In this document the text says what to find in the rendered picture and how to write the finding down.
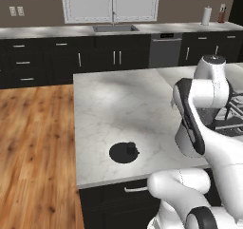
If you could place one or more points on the black island cupboard door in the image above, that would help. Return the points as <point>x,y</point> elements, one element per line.
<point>120,217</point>

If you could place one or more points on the black island drawer front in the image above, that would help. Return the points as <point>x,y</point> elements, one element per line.
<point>107,193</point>

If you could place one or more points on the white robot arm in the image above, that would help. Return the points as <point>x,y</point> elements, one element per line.
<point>221,150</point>

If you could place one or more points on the grey dishwasher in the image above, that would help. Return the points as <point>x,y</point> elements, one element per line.
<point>164,52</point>

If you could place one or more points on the reddish brown knife block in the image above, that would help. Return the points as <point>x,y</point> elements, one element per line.
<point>221,15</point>

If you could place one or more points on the white wall outlet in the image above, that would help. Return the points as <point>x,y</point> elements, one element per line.
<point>20,11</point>
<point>13,11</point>

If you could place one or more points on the silver tap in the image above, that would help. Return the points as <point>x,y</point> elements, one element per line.
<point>113,17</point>

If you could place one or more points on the white framed window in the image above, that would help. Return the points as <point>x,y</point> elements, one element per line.
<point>88,3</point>

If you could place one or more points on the black base cupboard run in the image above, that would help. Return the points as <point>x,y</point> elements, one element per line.
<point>205,47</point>
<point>63,61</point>

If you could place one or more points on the white paper towel roll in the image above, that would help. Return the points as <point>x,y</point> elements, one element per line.
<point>206,16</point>

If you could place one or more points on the steel sink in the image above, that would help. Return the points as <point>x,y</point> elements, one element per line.
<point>115,28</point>

